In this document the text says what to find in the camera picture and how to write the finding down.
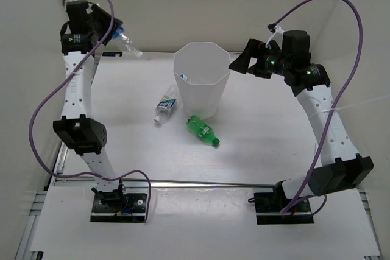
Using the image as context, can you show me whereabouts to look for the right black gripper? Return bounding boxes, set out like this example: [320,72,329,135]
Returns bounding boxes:
[229,39,291,79]

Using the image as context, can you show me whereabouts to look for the clear bottle red blue label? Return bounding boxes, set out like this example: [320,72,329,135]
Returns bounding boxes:
[179,74,195,84]

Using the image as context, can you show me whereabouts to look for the clear bottle white green label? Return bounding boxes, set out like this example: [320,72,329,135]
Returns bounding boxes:
[154,85,181,124]

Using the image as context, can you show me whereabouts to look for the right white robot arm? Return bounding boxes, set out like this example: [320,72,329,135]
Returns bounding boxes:
[229,30,374,211]

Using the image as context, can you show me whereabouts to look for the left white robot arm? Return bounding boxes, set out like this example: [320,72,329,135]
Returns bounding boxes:
[53,0,128,211]

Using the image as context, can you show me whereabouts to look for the white octagonal plastic bin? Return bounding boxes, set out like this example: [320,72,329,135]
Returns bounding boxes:
[173,42,230,119]

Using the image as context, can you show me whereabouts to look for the green plastic bottle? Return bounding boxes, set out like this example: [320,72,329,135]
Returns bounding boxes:
[186,115,220,147]

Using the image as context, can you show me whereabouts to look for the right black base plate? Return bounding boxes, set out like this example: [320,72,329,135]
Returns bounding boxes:
[248,182,315,225]

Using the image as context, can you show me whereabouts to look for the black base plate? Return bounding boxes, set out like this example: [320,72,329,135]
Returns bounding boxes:
[248,182,315,225]
[90,186,149,223]

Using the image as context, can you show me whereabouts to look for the aluminium rail bar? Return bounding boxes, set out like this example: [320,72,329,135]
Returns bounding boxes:
[121,177,278,190]

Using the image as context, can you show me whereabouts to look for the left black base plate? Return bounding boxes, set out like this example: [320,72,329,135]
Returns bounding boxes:
[90,186,149,223]

